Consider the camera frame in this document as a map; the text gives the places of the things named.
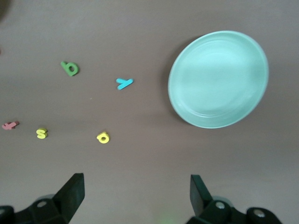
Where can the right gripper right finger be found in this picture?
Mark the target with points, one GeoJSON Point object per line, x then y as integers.
{"type": "Point", "coordinates": [210, 212]}

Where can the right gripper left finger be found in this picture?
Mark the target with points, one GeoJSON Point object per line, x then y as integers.
{"type": "Point", "coordinates": [60, 205]}

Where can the yellow foam letter a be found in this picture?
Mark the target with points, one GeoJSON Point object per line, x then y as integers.
{"type": "Point", "coordinates": [100, 137]}

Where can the green foam letter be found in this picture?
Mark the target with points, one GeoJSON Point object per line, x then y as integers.
{"type": "Point", "coordinates": [66, 66]}

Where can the yellow foam letter s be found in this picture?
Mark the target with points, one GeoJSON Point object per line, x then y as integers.
{"type": "Point", "coordinates": [41, 133]}

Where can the pink foam letter f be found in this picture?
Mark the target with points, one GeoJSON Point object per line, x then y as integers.
{"type": "Point", "coordinates": [9, 126]}

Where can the green plate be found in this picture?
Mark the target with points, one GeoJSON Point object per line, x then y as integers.
{"type": "Point", "coordinates": [218, 79]}

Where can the teal foam letter y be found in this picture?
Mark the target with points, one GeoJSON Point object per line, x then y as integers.
{"type": "Point", "coordinates": [125, 83]}

